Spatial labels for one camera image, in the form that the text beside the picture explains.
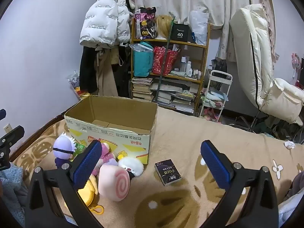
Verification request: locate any green pole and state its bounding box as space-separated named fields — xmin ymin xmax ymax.
xmin=154 ymin=12 xmax=176 ymax=103

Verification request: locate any teal bag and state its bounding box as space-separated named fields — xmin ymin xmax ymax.
xmin=132 ymin=42 xmax=154 ymax=78

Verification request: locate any beige coat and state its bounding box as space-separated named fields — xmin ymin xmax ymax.
xmin=95 ymin=47 xmax=122 ymax=98

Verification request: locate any yellow plush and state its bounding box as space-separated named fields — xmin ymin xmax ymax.
xmin=77 ymin=174 xmax=105 ymax=217

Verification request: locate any wooden shelf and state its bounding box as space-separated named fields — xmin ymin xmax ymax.
xmin=129 ymin=21 xmax=211 ymax=117

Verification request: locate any black gift box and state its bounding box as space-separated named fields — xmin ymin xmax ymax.
xmin=170 ymin=23 xmax=192 ymax=42

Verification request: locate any purple haired plush doll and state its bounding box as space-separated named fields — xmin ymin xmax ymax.
xmin=53 ymin=132 xmax=78 ymax=169

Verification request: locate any pink black printed bag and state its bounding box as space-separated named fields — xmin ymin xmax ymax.
xmin=134 ymin=7 xmax=157 ymax=40

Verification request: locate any printed cardboard box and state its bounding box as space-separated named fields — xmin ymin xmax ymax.
xmin=64 ymin=95 xmax=158 ymax=165

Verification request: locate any black card box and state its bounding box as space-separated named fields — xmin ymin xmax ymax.
xmin=155 ymin=159 xmax=181 ymax=186

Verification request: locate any blonde wig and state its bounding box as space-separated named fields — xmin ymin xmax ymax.
xmin=155 ymin=15 xmax=173 ymax=40

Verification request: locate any pile of books and papers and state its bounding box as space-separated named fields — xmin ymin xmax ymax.
xmin=150 ymin=79 xmax=199 ymax=113

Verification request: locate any pink fan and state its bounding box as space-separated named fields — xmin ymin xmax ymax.
xmin=291 ymin=53 xmax=302 ymax=79

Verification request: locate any white fluffy plush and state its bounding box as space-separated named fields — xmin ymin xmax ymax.
xmin=117 ymin=154 xmax=145 ymax=177

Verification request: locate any green packet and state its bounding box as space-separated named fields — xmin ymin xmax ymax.
xmin=75 ymin=142 xmax=87 ymax=156

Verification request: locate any white puffer jacket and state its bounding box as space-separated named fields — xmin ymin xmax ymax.
xmin=79 ymin=0 xmax=131 ymax=49

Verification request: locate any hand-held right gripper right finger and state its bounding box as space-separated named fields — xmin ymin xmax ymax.
xmin=201 ymin=140 xmax=279 ymax=228

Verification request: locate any red patterned bag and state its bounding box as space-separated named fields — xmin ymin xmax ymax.
xmin=153 ymin=46 xmax=180 ymax=75

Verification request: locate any stack of books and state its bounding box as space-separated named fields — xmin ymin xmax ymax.
xmin=132 ymin=77 xmax=154 ymax=101

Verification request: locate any dark wooden bed frame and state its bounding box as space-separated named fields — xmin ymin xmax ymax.
xmin=9 ymin=114 xmax=67 ymax=162

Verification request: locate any beige printed blanket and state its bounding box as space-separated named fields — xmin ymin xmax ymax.
xmin=9 ymin=107 xmax=304 ymax=228

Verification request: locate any person's grey clothing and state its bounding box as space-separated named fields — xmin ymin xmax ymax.
xmin=278 ymin=171 xmax=304 ymax=226

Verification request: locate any group of white bottles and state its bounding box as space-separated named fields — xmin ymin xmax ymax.
xmin=179 ymin=56 xmax=202 ymax=79

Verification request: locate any clear plastic bag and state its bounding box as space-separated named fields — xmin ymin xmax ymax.
xmin=189 ymin=11 xmax=209 ymax=45

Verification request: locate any person's left forearm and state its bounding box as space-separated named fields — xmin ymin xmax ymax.
xmin=0 ymin=163 xmax=29 ymax=227

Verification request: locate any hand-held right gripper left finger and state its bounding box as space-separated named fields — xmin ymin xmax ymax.
xmin=24 ymin=140 xmax=102 ymax=228

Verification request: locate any white padded chair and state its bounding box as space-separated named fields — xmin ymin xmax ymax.
xmin=229 ymin=4 xmax=304 ymax=133

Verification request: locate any white trolley cart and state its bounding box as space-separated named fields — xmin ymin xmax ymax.
xmin=198 ymin=70 xmax=233 ymax=122

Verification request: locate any black coat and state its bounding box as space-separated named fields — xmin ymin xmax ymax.
xmin=79 ymin=45 xmax=99 ymax=94

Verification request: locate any pink plush bear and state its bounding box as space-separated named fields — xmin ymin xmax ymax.
xmin=91 ymin=142 xmax=117 ymax=176

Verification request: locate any pink swirl roll plush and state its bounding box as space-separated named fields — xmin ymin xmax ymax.
xmin=98 ymin=164 xmax=131 ymax=202

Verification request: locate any colourful plastic bag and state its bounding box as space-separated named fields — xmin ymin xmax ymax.
xmin=67 ymin=71 xmax=89 ymax=98

